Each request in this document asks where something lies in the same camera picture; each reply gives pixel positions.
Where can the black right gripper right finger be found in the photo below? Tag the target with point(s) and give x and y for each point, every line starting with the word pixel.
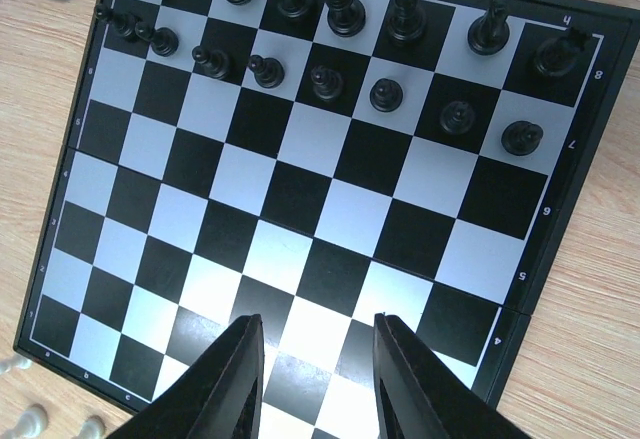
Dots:
pixel 417 396

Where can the black pawn second row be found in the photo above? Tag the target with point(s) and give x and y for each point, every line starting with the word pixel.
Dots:
pixel 268 72

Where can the black king back row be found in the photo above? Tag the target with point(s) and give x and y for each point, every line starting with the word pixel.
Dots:
pixel 346 18

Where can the black and silver chessboard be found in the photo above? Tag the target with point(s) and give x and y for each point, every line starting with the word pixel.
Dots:
pixel 420 168

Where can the black rook left corner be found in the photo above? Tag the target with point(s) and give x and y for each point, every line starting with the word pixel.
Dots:
pixel 557 56

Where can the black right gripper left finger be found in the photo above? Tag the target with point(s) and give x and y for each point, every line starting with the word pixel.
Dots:
pixel 219 396

